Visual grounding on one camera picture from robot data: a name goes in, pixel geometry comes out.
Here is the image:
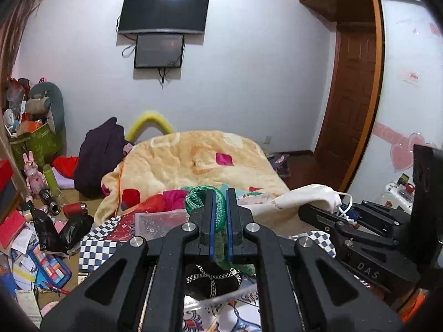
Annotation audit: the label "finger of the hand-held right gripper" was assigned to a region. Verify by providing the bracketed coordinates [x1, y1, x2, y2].
[298, 203, 421, 293]
[353, 200, 414, 232]

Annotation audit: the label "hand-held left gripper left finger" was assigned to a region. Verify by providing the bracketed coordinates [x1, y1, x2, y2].
[41, 188, 217, 332]

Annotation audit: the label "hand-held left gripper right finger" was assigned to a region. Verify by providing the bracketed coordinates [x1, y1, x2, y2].
[226, 188, 406, 332]

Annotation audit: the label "cream cloth bag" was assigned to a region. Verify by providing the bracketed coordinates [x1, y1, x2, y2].
[244, 184, 341, 237]

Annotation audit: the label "white bedside box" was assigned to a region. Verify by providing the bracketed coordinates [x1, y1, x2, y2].
[381, 175, 416, 213]

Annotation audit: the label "magenta cloth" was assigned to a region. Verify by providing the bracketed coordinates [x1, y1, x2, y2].
[163, 190, 189, 211]

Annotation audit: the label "clear plastic box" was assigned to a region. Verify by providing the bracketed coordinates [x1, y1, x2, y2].
[134, 209, 191, 241]

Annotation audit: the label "purple bag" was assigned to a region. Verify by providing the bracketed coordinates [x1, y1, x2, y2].
[268, 153, 292, 180]

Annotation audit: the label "red cloth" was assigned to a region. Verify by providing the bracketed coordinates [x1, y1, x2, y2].
[136, 194, 174, 214]

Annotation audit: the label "cream patterned fleece blanket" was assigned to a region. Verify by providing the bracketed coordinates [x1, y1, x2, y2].
[94, 130, 290, 227]

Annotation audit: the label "cartoon printed sheet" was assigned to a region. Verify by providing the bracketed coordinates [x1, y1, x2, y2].
[183, 284, 264, 332]

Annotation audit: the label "white wardrobe door pink hearts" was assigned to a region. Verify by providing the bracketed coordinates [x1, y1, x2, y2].
[348, 0, 443, 198]

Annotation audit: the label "brown wooden door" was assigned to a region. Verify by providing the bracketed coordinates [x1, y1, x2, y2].
[313, 24, 378, 184]

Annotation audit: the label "blue white checkered cloth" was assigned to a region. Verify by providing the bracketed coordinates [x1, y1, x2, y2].
[79, 216, 153, 270]

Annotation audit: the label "yellow plush arch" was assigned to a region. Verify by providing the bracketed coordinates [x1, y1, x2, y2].
[125, 111, 175, 143]

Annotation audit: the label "dark purple garment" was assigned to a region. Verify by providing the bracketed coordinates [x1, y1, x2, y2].
[73, 117, 126, 199]

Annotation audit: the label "red thermos flask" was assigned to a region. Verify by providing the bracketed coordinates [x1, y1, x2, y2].
[62, 202, 89, 216]

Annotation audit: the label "black plastic bag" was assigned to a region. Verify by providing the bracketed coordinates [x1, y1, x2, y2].
[29, 207, 95, 257]

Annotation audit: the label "red fabric heap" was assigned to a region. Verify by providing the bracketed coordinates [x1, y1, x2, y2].
[52, 156, 80, 178]

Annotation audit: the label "black cylinder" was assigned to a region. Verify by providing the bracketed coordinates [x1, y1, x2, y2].
[39, 189, 62, 216]

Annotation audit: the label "green bottle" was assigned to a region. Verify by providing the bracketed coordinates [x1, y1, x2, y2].
[42, 165, 63, 199]

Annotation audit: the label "colourful checked pencil case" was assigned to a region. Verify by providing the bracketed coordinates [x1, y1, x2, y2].
[27, 244, 73, 289]

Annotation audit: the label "pink rabbit figure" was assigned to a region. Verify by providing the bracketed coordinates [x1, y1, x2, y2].
[23, 150, 46, 194]

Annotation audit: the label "pile of papers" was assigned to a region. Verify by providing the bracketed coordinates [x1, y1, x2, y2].
[0, 211, 45, 319]

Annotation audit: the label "green storage bag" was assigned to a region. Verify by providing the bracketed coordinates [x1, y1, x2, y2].
[10, 123, 59, 168]

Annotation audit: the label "grey plush toy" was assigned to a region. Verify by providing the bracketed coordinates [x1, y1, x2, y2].
[27, 82, 66, 134]

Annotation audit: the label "red box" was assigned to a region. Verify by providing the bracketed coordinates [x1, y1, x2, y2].
[0, 159, 19, 219]

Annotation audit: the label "brown curtain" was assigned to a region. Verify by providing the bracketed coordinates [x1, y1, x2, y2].
[0, 0, 56, 87]

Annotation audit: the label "white cable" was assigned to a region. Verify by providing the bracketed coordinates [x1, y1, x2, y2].
[334, 192, 358, 222]

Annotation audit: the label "black bag with silver chain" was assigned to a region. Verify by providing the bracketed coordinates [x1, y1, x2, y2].
[185, 261, 243, 300]

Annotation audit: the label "small black wall monitor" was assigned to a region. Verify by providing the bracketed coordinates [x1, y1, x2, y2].
[133, 33, 185, 69]

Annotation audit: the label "black wall television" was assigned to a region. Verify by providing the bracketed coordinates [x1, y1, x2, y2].
[117, 0, 210, 36]

